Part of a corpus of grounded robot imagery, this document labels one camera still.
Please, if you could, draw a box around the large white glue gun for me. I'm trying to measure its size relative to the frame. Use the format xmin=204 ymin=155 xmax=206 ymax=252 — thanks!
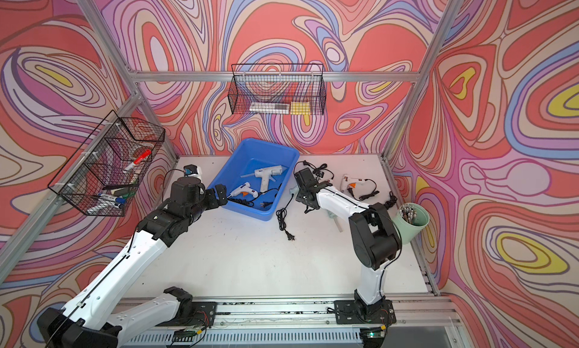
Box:
xmin=242 ymin=165 xmax=286 ymax=193

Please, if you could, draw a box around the small white glue gun front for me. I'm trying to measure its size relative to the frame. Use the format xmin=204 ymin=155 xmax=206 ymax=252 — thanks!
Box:
xmin=229 ymin=184 xmax=259 ymax=198

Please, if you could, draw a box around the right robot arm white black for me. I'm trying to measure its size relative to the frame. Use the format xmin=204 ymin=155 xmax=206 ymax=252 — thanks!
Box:
xmin=294 ymin=168 xmax=403 ymax=331

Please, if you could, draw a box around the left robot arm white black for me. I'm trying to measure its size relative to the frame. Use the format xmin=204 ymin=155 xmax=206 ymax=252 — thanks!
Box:
xmin=37 ymin=165 xmax=228 ymax=347

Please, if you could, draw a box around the mint glue gun large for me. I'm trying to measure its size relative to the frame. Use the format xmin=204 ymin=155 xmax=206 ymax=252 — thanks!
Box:
xmin=327 ymin=211 xmax=344 ymax=233

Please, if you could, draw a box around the blue plastic storage box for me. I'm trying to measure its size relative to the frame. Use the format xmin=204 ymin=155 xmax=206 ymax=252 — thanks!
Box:
xmin=210 ymin=138 xmax=300 ymax=221

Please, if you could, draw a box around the yellow box in basket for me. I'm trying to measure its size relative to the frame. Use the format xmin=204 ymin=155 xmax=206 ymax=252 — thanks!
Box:
xmin=289 ymin=101 xmax=312 ymax=116

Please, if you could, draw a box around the red marker pen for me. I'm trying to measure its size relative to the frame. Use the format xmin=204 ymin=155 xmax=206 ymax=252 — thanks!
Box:
xmin=123 ymin=150 xmax=152 ymax=173

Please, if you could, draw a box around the blue marker pen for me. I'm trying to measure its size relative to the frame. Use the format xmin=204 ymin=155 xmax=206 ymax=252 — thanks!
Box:
xmin=97 ymin=193 xmax=126 ymax=205

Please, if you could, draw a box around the mint green cup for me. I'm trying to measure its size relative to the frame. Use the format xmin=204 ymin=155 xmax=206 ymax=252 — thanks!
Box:
xmin=393 ymin=203 xmax=430 ymax=245

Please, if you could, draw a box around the black wire basket left wall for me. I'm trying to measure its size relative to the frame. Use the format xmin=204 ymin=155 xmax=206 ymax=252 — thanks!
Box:
xmin=48 ymin=111 xmax=165 ymax=217

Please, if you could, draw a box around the black wire basket wall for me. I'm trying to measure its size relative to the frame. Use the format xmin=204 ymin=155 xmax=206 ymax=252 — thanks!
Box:
xmin=228 ymin=62 xmax=327 ymax=116
xmin=48 ymin=111 xmax=165 ymax=217

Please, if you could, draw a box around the black wire basket back wall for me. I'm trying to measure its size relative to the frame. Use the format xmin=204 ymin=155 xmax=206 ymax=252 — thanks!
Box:
xmin=228 ymin=62 xmax=327 ymax=116

